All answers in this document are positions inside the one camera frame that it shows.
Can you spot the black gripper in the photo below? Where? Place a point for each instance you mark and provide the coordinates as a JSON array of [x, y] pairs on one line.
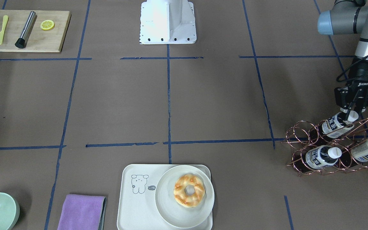
[[364, 75]]

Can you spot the tea bottle with white cap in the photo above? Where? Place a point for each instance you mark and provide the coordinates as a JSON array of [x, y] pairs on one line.
[[333, 128]]

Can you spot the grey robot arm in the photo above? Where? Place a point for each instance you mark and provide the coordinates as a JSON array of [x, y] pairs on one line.
[[350, 17]]

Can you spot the tea bottle lower middle rack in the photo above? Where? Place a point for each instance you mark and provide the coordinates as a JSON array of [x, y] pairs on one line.
[[317, 159]]

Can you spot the cream serving tray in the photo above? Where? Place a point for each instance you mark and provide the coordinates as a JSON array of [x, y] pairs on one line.
[[137, 209]]

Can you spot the glazed donut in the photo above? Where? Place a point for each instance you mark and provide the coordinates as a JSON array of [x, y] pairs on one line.
[[189, 191]]

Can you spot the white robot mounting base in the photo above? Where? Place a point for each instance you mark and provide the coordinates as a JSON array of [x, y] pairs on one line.
[[167, 22]]

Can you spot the cream round plate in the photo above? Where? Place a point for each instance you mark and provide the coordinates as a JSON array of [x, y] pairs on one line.
[[175, 214]]

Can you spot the purple folded cloth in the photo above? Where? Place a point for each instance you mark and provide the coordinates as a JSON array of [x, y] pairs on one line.
[[83, 212]]

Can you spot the lemon slice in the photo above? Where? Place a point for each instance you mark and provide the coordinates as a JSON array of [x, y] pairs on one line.
[[47, 25]]

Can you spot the wooden cutting board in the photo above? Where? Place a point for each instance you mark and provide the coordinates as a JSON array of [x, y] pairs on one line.
[[33, 31]]

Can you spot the steel muddler with black tip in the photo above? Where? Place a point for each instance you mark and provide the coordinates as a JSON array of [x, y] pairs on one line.
[[26, 31]]

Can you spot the yellow plastic knife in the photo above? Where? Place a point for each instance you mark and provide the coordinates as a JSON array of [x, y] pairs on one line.
[[3, 28]]

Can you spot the copper wire bottle rack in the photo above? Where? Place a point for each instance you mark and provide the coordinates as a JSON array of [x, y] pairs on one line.
[[302, 137]]

